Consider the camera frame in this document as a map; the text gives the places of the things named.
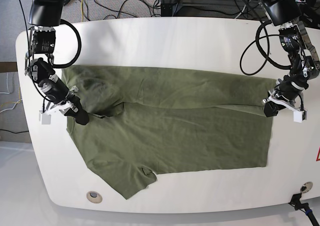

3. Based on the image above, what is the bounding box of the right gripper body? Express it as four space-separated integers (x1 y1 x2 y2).
41 78 78 115

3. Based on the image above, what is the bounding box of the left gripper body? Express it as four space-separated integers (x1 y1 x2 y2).
263 81 305 110

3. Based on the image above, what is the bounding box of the olive green T-shirt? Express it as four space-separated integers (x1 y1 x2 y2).
62 65 276 199

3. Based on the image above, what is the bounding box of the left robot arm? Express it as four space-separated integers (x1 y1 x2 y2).
253 0 320 123

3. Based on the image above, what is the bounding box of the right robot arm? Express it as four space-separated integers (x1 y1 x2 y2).
25 0 89 125

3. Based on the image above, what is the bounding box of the red warning triangle sticker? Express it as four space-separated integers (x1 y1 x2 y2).
316 148 320 162

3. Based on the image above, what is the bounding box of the left table grommet hole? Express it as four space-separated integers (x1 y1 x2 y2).
86 191 103 204

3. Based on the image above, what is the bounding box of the table grommet hole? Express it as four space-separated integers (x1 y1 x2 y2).
86 191 103 204
300 182 313 194

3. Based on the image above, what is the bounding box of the right table grommet hole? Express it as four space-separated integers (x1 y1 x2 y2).
300 182 313 194

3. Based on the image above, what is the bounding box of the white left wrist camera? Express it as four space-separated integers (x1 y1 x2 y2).
293 110 307 123

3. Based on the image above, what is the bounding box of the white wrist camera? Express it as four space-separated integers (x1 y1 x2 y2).
38 111 51 125
293 110 307 123

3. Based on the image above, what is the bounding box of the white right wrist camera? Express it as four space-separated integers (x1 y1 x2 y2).
38 111 51 125

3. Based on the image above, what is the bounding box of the yellow cable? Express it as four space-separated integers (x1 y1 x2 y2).
80 0 95 22

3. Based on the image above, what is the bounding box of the black clamp with cable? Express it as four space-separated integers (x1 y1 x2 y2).
289 193 320 226

